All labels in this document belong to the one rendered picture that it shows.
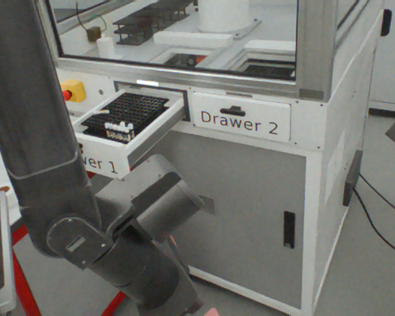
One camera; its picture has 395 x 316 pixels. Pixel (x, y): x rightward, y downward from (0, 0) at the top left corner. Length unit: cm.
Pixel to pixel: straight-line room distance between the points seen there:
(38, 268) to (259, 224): 72
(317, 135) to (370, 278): 93
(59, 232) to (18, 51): 15
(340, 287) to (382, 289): 15
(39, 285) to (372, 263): 134
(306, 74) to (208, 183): 55
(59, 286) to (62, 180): 110
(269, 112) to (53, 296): 87
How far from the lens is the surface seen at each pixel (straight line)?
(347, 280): 191
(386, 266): 200
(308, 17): 102
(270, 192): 133
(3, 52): 29
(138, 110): 122
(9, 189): 121
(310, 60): 105
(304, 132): 115
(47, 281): 136
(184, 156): 140
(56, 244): 35
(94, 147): 107
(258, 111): 114
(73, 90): 149
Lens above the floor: 144
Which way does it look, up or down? 29 degrees down
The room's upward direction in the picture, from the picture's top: 9 degrees counter-clockwise
